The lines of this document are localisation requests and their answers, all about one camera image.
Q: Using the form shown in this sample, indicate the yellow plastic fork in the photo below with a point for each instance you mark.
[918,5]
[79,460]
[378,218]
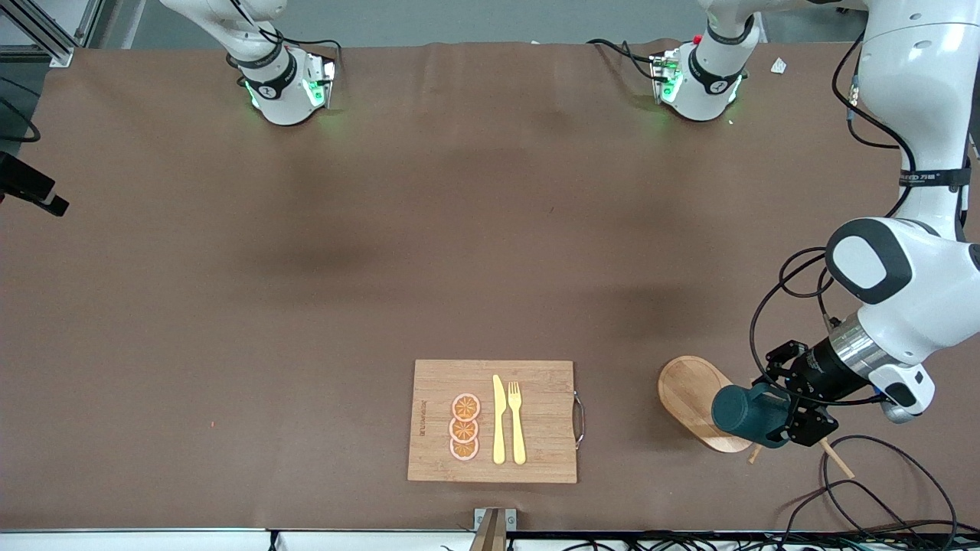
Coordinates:
[517,428]

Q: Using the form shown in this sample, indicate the wooden bracket with metal plate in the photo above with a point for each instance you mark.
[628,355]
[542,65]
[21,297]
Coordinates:
[491,532]

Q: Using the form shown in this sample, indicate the bamboo cutting board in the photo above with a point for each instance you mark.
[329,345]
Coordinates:
[536,413]

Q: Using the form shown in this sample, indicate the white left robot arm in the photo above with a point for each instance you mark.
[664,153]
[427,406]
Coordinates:
[911,84]

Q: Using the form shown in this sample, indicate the yellow plastic knife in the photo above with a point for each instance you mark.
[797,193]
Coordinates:
[498,421]

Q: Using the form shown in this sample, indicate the teal ribbed cup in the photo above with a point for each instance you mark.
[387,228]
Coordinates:
[739,413]

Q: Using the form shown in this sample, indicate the wooden mug tree stand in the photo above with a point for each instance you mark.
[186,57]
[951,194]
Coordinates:
[689,394]

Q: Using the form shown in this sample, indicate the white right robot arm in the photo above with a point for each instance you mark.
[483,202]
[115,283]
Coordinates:
[276,96]

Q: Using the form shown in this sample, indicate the aluminium frame profile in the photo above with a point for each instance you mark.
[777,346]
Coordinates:
[61,53]

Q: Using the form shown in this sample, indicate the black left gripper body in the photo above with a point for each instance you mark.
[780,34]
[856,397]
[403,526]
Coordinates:
[821,373]

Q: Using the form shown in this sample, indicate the orange slice toy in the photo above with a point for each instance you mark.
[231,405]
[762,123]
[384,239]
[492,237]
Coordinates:
[463,430]
[465,406]

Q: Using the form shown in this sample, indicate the white paper scrap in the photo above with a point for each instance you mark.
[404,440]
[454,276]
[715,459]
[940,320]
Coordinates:
[779,66]

